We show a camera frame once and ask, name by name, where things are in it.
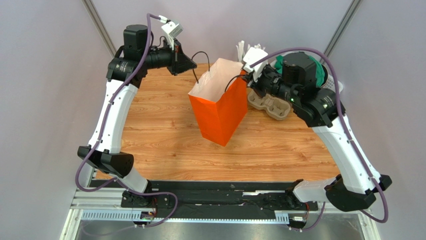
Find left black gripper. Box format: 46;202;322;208
141;38;197;77

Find orange paper bag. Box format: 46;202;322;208
188;58;248;146

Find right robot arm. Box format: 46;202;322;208
243;48;392;212

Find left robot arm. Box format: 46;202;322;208
77;21;197;194

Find white wrapped straws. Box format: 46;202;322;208
236;40;266;63

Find green cloth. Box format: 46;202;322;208
272;51;328;88

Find white plastic basket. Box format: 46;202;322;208
272;51;344;97

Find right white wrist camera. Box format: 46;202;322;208
242;47;268;82

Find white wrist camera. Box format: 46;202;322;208
242;47;268;82
158;15;184;50

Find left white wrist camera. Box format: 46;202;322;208
158;15;184;50

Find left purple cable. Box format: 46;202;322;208
74;13;179;231

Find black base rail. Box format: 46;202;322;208
104;180;321;222

